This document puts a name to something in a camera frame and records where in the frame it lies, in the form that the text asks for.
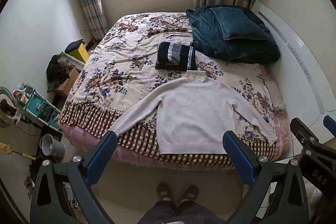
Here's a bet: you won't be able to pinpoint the teal pillow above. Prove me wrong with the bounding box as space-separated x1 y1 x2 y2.
211 7 269 41

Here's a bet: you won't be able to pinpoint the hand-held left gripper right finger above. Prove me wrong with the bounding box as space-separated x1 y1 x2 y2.
222 130 309 224

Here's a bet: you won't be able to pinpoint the white headboard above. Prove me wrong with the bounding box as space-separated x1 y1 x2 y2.
251 0 336 146

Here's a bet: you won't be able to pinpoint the yellow broom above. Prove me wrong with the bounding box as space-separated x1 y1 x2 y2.
0 143 36 160

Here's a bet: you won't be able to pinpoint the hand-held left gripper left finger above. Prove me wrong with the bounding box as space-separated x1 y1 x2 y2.
30 130 118 224

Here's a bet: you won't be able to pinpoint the grey bucket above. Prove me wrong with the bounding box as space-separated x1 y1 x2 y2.
39 134 66 157

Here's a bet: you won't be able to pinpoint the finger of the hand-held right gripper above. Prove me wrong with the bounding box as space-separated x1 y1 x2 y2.
323 115 336 136
290 117 336 159

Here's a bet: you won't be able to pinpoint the standing fan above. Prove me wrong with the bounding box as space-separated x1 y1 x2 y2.
0 87 23 128

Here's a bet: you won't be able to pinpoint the teal quilt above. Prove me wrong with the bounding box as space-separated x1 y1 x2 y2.
186 5 281 65

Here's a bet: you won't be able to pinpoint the person's shoe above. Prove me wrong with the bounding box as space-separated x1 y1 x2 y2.
156 183 171 203
180 185 199 205

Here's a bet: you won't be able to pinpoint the cardboard box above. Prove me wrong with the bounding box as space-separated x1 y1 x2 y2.
55 68 82 97

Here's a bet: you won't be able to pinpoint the white knit sweater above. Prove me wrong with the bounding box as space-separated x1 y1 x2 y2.
105 70 278 155

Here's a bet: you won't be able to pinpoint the yellow box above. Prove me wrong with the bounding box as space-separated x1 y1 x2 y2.
67 43 90 63

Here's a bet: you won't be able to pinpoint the folded dark striped sweater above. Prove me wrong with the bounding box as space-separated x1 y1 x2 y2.
155 42 197 72

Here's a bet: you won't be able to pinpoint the dark cloth pile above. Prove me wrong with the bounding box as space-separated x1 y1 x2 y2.
47 54 70 84

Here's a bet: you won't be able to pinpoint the person's right shoe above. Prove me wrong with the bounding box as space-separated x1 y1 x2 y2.
180 185 199 205

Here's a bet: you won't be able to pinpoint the teal storage rack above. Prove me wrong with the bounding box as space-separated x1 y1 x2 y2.
17 84 63 134

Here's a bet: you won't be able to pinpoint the floral blanket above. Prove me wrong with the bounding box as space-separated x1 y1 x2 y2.
58 13 286 164

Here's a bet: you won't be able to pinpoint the person's left shoe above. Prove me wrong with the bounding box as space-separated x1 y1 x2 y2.
156 183 171 203

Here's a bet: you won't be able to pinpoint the person's legs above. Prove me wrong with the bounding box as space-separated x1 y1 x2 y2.
136 200 226 224

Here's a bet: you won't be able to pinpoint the dark cap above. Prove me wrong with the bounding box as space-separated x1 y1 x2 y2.
64 40 84 54

